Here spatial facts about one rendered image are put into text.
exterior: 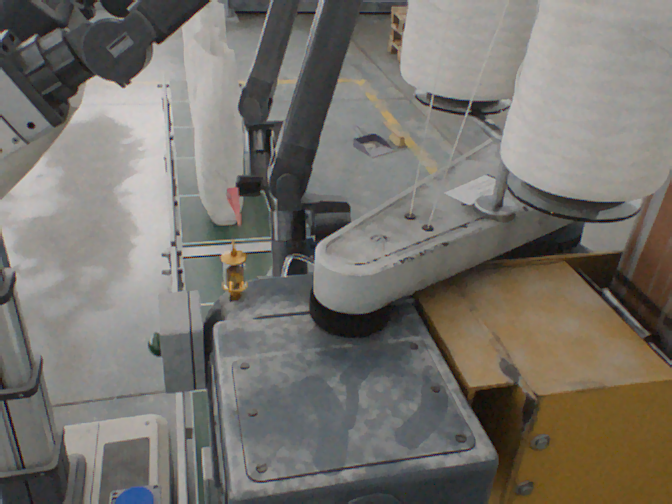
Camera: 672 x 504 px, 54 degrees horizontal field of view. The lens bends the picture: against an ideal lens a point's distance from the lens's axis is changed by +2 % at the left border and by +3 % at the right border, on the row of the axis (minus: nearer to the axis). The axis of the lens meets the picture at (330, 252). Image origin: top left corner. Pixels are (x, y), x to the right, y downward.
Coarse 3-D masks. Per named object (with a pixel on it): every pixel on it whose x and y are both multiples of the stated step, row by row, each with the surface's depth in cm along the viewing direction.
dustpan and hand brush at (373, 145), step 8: (392, 128) 464; (360, 136) 453; (368, 136) 456; (376, 136) 458; (392, 136) 461; (400, 136) 452; (360, 144) 443; (368, 144) 452; (376, 144) 456; (384, 144) 455; (400, 144) 454; (368, 152) 443; (376, 152) 444; (384, 152) 444; (392, 152) 446
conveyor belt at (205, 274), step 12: (192, 264) 248; (204, 264) 248; (216, 264) 248; (252, 264) 250; (264, 264) 250; (192, 276) 241; (204, 276) 241; (216, 276) 242; (252, 276) 243; (192, 288) 234; (204, 288) 235; (216, 288) 235; (204, 300) 229; (204, 312) 223; (192, 396) 189; (204, 396) 189; (204, 408) 186; (204, 420) 182; (204, 432) 178; (204, 444) 175; (204, 492) 162
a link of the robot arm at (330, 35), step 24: (336, 0) 88; (360, 0) 88; (312, 24) 91; (336, 24) 89; (312, 48) 90; (336, 48) 90; (312, 72) 91; (336, 72) 91; (312, 96) 92; (288, 120) 93; (312, 120) 93; (288, 144) 93; (312, 144) 94; (288, 168) 94; (312, 168) 95
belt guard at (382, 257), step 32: (480, 160) 88; (416, 192) 79; (352, 224) 71; (384, 224) 72; (416, 224) 72; (448, 224) 73; (480, 224) 73; (512, 224) 76; (544, 224) 81; (320, 256) 66; (352, 256) 66; (384, 256) 66; (416, 256) 67; (448, 256) 71; (480, 256) 75; (320, 288) 66; (352, 288) 64; (384, 288) 66; (416, 288) 70
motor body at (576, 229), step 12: (564, 228) 91; (576, 228) 91; (540, 240) 89; (552, 240) 90; (564, 240) 90; (576, 240) 92; (516, 252) 93; (528, 252) 92; (540, 252) 91; (552, 252) 91
